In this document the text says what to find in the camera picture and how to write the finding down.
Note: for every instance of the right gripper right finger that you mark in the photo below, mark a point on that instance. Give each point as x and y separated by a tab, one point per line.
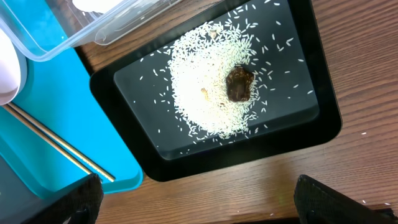
317	203

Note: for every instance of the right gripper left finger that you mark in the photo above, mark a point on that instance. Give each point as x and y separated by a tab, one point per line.
79	202

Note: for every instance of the brown food scrap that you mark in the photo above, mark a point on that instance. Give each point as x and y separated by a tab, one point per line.
238	84

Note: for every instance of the small pink-white bowl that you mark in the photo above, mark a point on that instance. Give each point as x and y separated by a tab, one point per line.
14	70

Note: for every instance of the pile of white rice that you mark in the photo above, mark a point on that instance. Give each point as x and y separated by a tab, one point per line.
179	91

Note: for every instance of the clear plastic waste bin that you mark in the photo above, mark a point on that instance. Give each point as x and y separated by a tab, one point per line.
42	29

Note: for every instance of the left wooden chopstick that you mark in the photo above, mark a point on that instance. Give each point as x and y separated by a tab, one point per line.
49	141

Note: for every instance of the wooden chopstick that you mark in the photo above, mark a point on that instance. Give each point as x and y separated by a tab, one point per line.
62	143
49	141

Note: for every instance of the right wooden chopstick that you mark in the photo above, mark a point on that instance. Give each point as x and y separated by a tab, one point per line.
62	143

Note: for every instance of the teal serving tray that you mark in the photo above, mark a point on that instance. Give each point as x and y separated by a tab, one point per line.
57	94

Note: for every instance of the black rectangular tray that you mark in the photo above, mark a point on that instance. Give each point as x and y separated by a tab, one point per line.
307	131

